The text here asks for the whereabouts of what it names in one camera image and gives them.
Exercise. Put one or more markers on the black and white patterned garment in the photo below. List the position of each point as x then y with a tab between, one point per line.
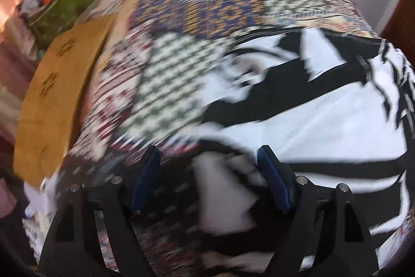
324	114

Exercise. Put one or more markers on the striped cloth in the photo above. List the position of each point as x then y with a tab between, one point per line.
107	2

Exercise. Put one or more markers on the white printed cloth pile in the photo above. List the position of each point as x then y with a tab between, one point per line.
39	218

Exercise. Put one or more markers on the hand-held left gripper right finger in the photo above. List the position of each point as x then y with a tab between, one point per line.
275	179

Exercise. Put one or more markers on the wooden lap desk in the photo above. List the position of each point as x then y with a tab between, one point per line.
55	92

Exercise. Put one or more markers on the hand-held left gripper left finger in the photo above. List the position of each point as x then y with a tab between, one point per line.
146	179

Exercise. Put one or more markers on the pink striped curtain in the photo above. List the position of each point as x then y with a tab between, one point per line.
13	53

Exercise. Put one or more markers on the patchwork printed blanket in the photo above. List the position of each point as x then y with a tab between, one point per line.
175	75

